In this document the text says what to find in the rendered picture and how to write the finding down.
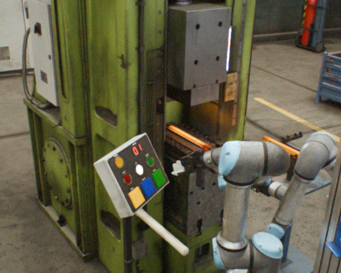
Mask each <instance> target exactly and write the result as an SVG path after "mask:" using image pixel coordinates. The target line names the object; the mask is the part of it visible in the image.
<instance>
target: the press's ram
mask: <svg viewBox="0 0 341 273"><path fill-rule="evenodd" d="M230 23H231V7H227V6H221V5H215V4H211V3H204V2H198V1H192V4H190V5H170V4H168V21H167V84H169V85H171V86H174V87H176V88H179V89H181V90H189V89H192V88H200V87H203V86H208V85H214V84H216V82H217V84H218V83H219V82H225V81H226V77H227V62H228V47H229V38H230Z"/></svg>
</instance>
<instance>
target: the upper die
mask: <svg viewBox="0 0 341 273"><path fill-rule="evenodd" d="M166 95H167V96H170V97H172V98H174V99H175V100H178V101H180V102H183V103H185V104H187V105H189V106H193V105H198V104H202V103H205V102H210V101H215V100H218V95H219V84H217V82H216V84H214V85H208V86H203V87H200V88H192V89H189V90H181V89H179V88H176V87H174V86H171V85H169V84H167V88H166Z"/></svg>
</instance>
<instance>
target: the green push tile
mask: <svg viewBox="0 0 341 273"><path fill-rule="evenodd" d="M151 176H152V178H153V180H154V181H155V184H156V186H157V188H160V187H161V186H162V185H163V184H164V183H165V182H166V181H165V178H164V176H163V174H162V172H161V170H160V169H158V170H157V171H156V172H154V173H153V174H152V175H151Z"/></svg>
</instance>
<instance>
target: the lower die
mask: <svg viewBox="0 0 341 273"><path fill-rule="evenodd" d="M165 123H168V124H169V125H171V126H174V127H176V128H178V129H179V130H182V131H184V132H186V133H187V134H189V135H191V136H193V137H195V138H196V139H198V140H200V141H201V142H204V143H205V144H208V143H210V142H209V141H207V140H205V139H204V138H203V137H199V135H197V134H196V135H194V133H193V132H190V131H189V130H186V129H185V128H182V127H181V126H179V125H178V124H176V123H174V122H165ZM165 133H166V135H167V137H168V136H170V137H171V138H172V139H175V140H176V143H177V142H180V146H181V145H183V144H184V145H185V148H184V146H182V147H181V158H182V157H185V156H186V154H187V153H189V152H191V151H194V150H196V151H198V150H201V149H202V146H200V145H199V144H197V143H194V142H193V141H191V140H189V139H188V138H187V137H185V136H183V135H181V134H179V133H177V132H175V131H173V130H172V129H170V128H168V127H165ZM170 137H169V138H168V139H167V149H169V150H171V138H170ZM210 145H211V146H213V147H214V148H215V144H214V143H210ZM180 146H179V143H177V144H176V155H177V156H180ZM172 152H173V153H175V141H174V140H173V141H172Z"/></svg>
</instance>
